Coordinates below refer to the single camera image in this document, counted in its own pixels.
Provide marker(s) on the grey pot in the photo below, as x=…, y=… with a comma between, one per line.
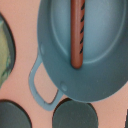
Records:
x=105, y=50

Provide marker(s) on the brown toy sausage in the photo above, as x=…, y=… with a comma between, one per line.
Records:
x=77, y=32

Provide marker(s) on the beige bowl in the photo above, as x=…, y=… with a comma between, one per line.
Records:
x=7, y=50

